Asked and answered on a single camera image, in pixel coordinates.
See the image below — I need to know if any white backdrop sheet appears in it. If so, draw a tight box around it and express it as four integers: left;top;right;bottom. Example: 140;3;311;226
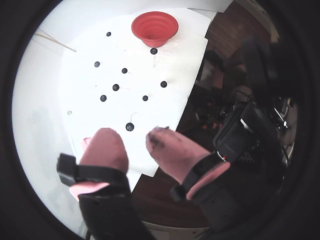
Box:
11;0;233;236

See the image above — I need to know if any red collapsible silicone cup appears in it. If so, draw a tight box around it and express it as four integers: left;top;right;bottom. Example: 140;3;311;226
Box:
131;12;179;48

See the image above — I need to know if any stained pink gripper finger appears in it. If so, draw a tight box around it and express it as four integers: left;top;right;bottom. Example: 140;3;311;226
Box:
146;126;274;229

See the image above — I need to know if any black box device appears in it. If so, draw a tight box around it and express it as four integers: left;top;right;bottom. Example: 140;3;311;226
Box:
212;99;285;166

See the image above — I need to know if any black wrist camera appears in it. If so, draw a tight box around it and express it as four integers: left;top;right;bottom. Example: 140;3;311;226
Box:
241;36;280;86

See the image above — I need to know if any pink-tipped gripper finger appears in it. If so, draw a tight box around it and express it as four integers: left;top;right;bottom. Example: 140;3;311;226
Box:
56;127;156;240

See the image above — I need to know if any white foam block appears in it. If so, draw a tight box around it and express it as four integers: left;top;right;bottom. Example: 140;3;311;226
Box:
60;8;210;179

